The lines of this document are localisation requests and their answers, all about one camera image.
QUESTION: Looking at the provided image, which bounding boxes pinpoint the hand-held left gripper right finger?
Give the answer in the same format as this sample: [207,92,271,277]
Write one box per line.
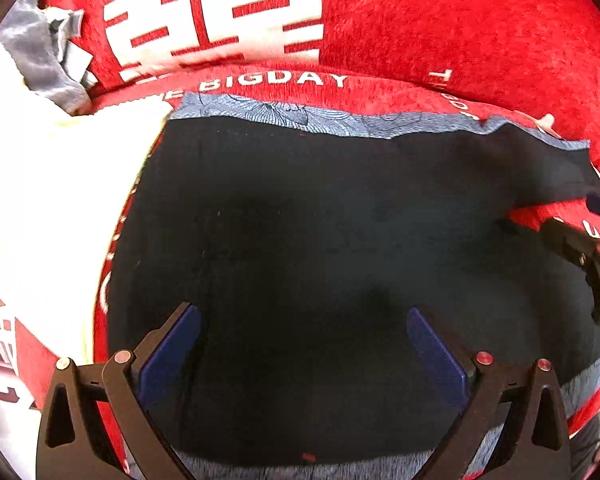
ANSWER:
[406,307,573,480]

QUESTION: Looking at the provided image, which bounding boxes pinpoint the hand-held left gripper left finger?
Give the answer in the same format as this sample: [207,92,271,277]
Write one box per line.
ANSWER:
[36,302,202,480]

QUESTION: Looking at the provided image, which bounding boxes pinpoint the black pants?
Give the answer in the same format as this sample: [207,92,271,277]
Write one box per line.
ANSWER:
[107,92,600,480]

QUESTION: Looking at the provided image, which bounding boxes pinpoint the white sheet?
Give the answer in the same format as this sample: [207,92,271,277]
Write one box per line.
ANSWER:
[0,40,176,366]

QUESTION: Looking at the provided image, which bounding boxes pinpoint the red printed blanket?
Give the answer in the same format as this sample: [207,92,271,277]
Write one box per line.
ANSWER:
[0,62,600,480]

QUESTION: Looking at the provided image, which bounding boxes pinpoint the grey cloth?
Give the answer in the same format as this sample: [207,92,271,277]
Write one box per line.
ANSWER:
[0,0,101,115]

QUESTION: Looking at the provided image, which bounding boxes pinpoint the red pillow large white print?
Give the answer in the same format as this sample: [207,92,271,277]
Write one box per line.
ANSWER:
[32,0,326,96]

